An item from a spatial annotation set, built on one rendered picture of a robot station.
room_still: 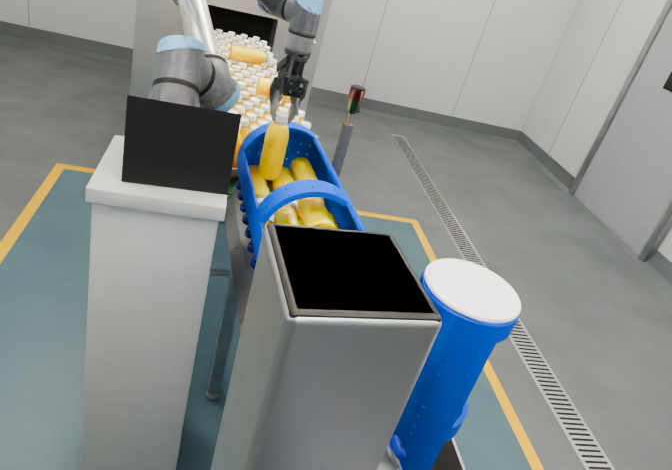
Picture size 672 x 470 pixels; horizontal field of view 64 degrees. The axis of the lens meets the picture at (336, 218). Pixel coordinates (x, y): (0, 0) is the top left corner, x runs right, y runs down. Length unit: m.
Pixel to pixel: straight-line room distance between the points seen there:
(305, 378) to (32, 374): 2.33
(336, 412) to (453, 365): 1.33
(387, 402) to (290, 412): 0.04
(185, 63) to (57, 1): 4.90
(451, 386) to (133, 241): 0.93
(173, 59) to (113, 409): 1.04
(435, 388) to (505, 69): 5.49
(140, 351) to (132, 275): 0.26
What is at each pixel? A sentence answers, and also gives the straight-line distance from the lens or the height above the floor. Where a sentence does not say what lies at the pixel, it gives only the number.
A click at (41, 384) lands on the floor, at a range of 2.47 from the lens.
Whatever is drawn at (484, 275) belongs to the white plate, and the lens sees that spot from 1.65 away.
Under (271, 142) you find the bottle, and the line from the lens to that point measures 1.61.
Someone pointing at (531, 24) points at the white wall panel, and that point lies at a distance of 6.76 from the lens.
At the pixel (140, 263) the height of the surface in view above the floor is 0.95.
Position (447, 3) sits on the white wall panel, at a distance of 6.34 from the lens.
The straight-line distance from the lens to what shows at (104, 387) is 1.78.
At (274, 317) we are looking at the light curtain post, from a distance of 0.20.
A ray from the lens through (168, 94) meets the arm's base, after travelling 1.39.
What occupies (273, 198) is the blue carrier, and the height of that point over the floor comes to 1.19.
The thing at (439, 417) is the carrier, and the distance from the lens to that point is 1.68.
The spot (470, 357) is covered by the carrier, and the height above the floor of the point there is 0.91.
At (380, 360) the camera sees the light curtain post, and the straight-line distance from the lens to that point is 0.21.
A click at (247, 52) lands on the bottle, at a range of 2.77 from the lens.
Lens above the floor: 1.81
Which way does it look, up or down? 28 degrees down
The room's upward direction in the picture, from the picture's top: 16 degrees clockwise
